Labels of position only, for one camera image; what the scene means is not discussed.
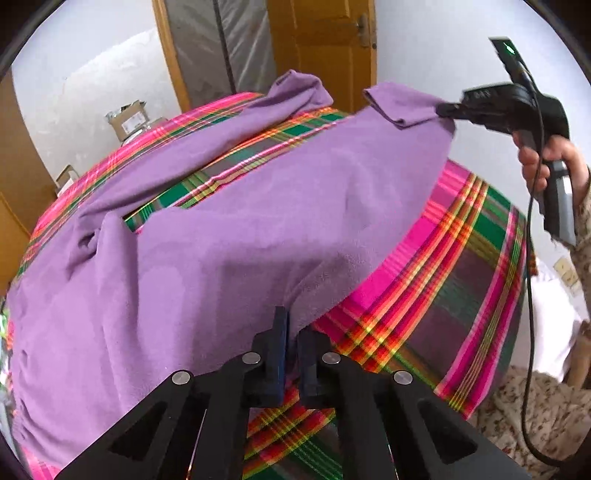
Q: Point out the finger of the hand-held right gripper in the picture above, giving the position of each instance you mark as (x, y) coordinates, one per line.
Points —
(455, 110)

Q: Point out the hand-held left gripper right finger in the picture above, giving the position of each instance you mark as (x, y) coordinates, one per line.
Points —
(309, 374)

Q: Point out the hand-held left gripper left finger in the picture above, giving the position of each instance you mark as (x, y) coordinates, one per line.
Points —
(277, 369)

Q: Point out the purple fleece pants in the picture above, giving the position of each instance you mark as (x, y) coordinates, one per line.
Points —
(231, 254)

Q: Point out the person's right hand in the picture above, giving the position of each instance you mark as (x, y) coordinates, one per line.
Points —
(575, 161)

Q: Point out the wooden door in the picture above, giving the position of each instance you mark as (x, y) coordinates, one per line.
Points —
(318, 50)

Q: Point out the pink plaid blanket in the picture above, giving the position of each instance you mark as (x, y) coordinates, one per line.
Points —
(438, 286)

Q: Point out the person's floral pajamas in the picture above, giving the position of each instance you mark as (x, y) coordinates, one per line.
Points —
(531, 415)

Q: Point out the white floral bedding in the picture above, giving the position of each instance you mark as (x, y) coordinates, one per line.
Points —
(554, 332)

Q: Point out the clear plastic sheet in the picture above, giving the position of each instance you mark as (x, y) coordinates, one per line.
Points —
(198, 50)

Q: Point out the white cardboard box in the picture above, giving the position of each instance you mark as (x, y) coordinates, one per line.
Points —
(69, 177)

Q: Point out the brown labelled cardboard box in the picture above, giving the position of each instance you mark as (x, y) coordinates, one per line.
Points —
(131, 122)

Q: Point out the wooden wardrobe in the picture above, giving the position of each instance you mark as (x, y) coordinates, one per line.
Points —
(23, 184)

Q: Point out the beige wall socket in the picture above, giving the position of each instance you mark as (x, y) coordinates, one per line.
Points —
(567, 274)

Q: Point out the wooden door frame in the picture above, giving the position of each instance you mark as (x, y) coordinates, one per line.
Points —
(173, 64)

